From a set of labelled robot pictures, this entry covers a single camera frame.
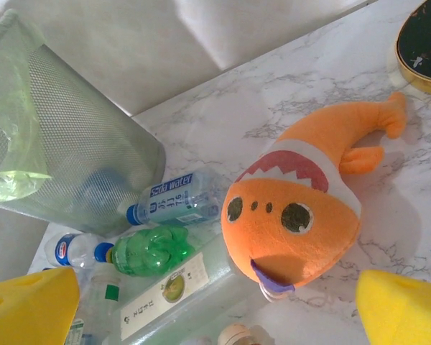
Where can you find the small bottle beige cap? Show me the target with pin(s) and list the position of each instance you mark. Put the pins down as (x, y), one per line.
(233, 334)

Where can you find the orange fish plush toy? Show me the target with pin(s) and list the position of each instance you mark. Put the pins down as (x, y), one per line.
(291, 233)

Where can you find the green plastic bottle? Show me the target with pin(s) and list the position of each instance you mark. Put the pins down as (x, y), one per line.
(151, 251)

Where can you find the clear Pepsi label bottle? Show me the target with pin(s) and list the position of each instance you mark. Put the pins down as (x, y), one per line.
(62, 249)

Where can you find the grey mesh waste bin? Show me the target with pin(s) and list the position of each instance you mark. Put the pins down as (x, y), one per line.
(93, 143)

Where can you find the square clear bottle melon label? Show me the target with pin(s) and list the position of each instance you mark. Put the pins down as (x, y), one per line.
(158, 305)

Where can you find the clear bottle green label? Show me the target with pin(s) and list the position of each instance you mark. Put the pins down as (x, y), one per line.
(104, 287)

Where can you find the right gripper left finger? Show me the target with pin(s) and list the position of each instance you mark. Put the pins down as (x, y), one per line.
(25, 309)

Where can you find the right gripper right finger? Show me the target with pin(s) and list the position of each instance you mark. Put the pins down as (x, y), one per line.
(406, 316)

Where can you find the clear soda water bottle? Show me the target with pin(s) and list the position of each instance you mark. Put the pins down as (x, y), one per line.
(172, 201)

